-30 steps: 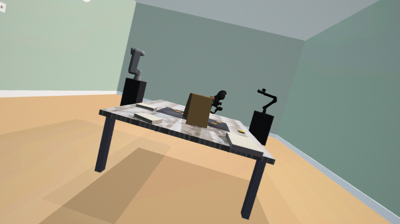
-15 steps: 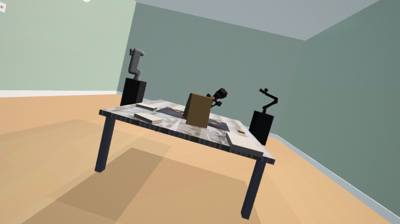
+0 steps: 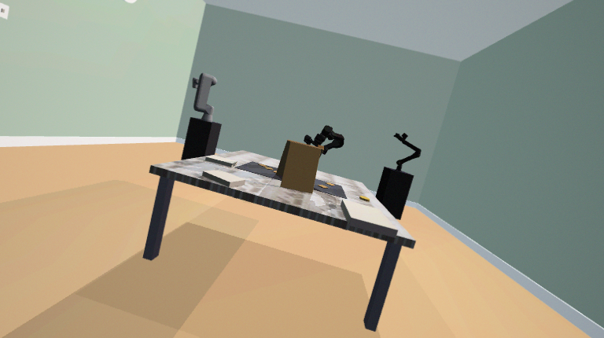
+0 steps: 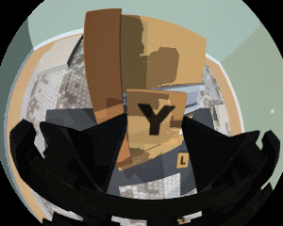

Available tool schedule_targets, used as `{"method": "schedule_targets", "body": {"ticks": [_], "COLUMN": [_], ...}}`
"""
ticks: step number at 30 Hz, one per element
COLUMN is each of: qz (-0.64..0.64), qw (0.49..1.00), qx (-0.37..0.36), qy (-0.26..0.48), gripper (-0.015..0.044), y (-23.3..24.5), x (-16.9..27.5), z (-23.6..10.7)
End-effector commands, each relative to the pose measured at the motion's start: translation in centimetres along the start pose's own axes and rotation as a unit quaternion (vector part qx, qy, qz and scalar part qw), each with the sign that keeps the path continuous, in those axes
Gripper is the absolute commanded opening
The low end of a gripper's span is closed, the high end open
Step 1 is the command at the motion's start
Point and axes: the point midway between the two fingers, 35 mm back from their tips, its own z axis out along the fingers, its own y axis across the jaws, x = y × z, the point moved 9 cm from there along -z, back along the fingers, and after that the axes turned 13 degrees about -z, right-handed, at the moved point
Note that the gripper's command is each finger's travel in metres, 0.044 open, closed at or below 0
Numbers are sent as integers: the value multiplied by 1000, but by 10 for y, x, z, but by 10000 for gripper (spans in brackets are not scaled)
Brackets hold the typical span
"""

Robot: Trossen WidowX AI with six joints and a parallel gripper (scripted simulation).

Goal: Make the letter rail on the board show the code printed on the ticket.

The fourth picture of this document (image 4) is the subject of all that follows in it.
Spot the brown wooden board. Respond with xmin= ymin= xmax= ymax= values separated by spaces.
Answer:
xmin=82 ymin=8 xmax=207 ymax=170

